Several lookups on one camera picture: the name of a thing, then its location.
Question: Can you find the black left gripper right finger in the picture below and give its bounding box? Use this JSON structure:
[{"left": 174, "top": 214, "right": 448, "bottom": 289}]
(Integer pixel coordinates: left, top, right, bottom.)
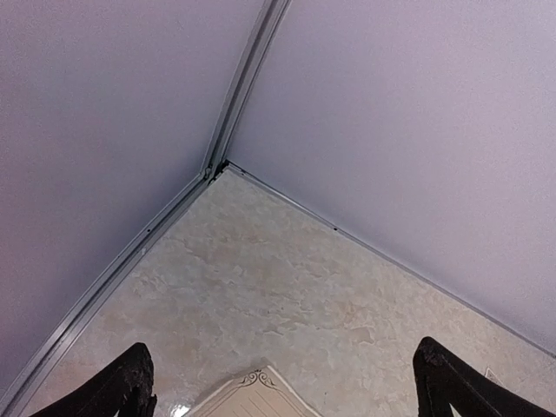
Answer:
[{"left": 413, "top": 336, "right": 552, "bottom": 416}]

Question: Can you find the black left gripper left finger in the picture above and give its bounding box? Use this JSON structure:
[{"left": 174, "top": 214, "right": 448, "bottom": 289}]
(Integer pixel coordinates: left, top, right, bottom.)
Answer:
[{"left": 35, "top": 342, "right": 157, "bottom": 417}]

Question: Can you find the beige lined letter paper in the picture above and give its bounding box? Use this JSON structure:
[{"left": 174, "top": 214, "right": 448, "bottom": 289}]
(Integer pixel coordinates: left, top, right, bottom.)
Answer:
[{"left": 186, "top": 366, "right": 321, "bottom": 417}]

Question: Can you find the aluminium table edge rail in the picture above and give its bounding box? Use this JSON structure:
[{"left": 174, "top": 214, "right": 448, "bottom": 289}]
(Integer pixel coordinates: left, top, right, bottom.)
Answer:
[{"left": 1, "top": 168, "right": 555, "bottom": 416}]

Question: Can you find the left aluminium corner post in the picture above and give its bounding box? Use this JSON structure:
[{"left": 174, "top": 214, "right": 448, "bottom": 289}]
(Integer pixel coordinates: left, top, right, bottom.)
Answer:
[{"left": 202, "top": 0, "right": 291, "bottom": 181}]

